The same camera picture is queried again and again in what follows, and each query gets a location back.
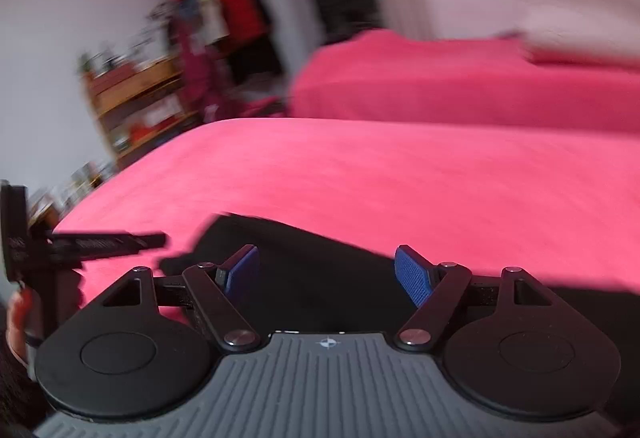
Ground black pants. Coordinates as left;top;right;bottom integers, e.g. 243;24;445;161
158;214;639;425

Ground person's left hand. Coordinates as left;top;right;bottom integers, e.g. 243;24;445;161
6;288;34;364

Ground wooden shelf unit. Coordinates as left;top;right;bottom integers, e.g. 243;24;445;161
80;58;201;169

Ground far pink blanket bed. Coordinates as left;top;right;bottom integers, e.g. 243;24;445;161
291;30;639;134

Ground hanging clothes rack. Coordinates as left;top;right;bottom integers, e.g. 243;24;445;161
153;0;288;123

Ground white pillow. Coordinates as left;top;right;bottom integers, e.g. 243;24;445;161
516;0;639;69

